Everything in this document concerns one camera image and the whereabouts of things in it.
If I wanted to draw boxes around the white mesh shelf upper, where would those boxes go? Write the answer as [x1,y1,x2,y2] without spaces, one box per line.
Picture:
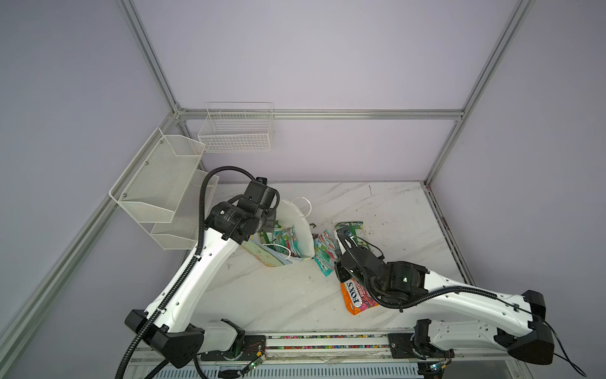
[109,129,205,224]

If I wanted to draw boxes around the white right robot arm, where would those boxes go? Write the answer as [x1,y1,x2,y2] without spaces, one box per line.
[335,228,555,366]

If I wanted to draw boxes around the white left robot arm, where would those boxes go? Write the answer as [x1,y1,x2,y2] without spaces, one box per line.
[116,197,277,377]

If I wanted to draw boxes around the white mesh shelf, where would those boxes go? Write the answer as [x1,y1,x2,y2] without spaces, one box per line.
[109,129,205,224]
[150,170,208,250]

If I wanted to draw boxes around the orange Fox's candy bag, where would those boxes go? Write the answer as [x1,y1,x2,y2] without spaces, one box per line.
[340,279,378,315]

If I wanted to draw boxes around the white wire basket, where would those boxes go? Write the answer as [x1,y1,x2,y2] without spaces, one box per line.
[198,102,275,153]

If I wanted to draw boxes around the green candy bag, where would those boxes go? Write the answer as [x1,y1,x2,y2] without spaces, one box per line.
[335,221,370,249]
[259,232,276,246]

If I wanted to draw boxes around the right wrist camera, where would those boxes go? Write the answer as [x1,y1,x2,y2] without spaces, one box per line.
[336,227,358,254]

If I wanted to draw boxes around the teal Fox's candy bag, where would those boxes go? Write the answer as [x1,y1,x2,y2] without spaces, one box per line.
[271,225,301,257]
[314,230,340,276]

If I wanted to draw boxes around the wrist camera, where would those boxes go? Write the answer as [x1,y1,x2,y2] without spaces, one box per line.
[336,227,358,254]
[238,178,280,213]

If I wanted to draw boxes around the black corrugated cable right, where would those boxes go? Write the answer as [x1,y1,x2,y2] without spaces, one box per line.
[364,264,498,311]

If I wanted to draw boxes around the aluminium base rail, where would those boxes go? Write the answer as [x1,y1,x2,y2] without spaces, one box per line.
[125,331,532,378]

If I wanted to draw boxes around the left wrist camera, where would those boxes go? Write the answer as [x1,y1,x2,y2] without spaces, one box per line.
[238,178,280,213]

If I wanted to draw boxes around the white mesh shelf lower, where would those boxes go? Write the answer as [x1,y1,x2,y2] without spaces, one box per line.
[150,170,208,250]

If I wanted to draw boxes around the black corrugated cable left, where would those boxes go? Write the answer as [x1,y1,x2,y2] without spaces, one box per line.
[114,165,257,379]

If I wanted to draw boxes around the aluminium frame posts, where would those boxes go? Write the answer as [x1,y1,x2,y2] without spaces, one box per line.
[1,1,533,376]

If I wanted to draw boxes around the black corrugated cable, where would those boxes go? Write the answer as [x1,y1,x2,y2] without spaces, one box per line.
[364,264,498,311]
[114,165,257,379]

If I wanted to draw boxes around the white printed paper bag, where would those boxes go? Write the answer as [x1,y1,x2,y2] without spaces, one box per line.
[241,197,315,268]

